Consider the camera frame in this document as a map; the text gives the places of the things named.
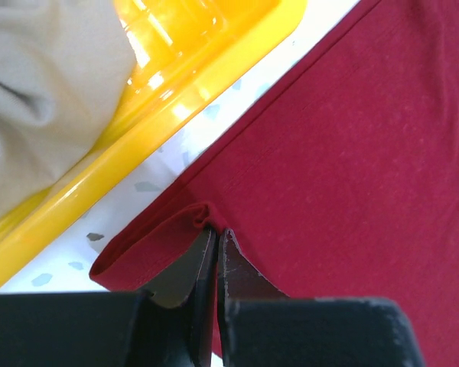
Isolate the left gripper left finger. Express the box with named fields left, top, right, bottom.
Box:
left=0, top=229, right=217, bottom=366

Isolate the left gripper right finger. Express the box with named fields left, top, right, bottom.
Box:
left=217, top=229, right=425, bottom=366

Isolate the dark red t shirt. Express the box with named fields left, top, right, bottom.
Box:
left=90, top=1, right=459, bottom=366

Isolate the yellow plastic tray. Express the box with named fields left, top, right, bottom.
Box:
left=0, top=1, right=307, bottom=287

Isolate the beige t shirt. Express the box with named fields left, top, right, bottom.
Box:
left=0, top=1, right=135, bottom=218

